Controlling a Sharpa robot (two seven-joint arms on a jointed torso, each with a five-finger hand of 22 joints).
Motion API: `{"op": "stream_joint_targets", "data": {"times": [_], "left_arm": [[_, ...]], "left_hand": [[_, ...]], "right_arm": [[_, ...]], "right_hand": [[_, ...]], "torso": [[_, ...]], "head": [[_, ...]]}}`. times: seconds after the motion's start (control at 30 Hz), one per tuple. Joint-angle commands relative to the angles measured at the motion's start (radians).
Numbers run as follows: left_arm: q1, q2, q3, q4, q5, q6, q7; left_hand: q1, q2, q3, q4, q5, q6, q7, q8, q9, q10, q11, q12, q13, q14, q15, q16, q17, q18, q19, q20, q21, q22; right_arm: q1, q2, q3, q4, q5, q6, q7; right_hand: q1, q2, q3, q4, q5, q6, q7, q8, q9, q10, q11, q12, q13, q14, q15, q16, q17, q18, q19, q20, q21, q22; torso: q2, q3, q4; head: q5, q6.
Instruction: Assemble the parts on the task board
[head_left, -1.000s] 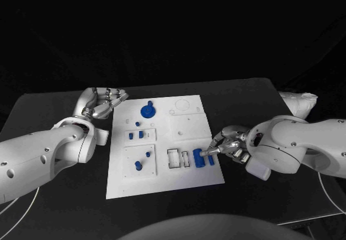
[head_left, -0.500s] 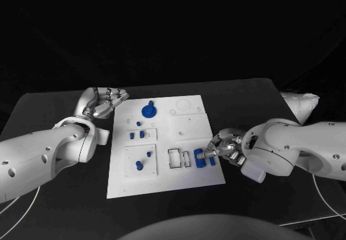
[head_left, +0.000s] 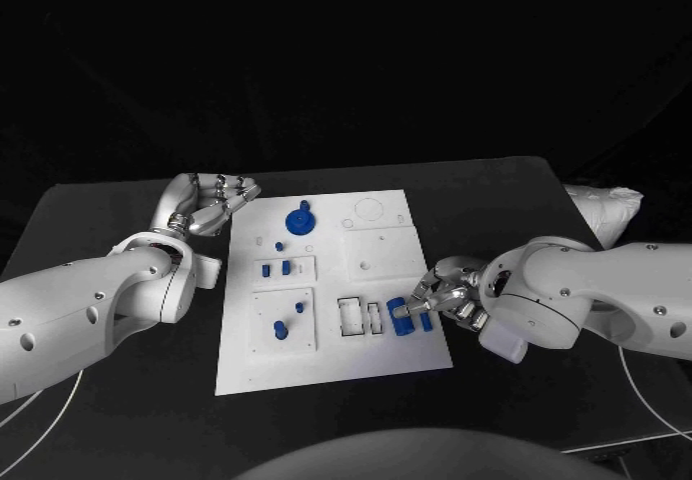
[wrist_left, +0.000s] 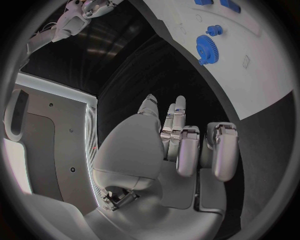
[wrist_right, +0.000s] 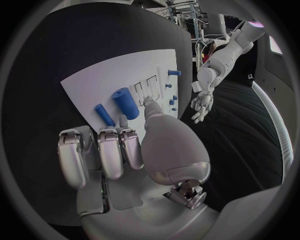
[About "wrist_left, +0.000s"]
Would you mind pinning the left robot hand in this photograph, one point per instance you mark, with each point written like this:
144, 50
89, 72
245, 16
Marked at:
131, 150

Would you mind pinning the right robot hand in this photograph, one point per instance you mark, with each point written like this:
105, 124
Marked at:
97, 8

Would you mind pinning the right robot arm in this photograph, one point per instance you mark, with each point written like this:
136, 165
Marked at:
70, 24

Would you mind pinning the white task board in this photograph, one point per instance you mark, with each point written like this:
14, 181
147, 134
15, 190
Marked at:
246, 84

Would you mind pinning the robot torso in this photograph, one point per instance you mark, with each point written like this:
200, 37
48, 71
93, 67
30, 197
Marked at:
65, 140

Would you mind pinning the blue block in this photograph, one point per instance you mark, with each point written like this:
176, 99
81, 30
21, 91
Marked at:
230, 5
203, 1

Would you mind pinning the blue gear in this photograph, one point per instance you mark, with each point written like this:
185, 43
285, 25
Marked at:
207, 49

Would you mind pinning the blue peg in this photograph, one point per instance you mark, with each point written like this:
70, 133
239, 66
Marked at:
214, 30

